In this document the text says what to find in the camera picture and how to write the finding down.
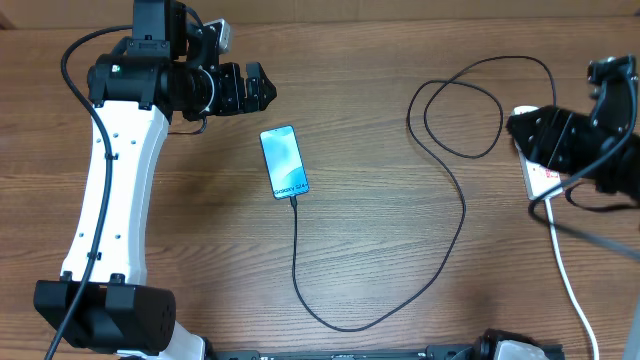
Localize white power strip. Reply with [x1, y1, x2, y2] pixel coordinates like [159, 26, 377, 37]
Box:
[512, 104, 601, 360]

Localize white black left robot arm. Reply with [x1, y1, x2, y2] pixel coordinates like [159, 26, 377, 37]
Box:
[34, 0, 277, 359]

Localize Samsung Galaxy smartphone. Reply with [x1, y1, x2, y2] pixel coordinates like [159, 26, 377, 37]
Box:
[260, 125, 310, 199]

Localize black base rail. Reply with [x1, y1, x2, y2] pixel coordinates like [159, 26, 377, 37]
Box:
[119, 328, 566, 360]

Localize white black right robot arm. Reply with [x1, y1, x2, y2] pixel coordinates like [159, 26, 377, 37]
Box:
[506, 105, 639, 201]

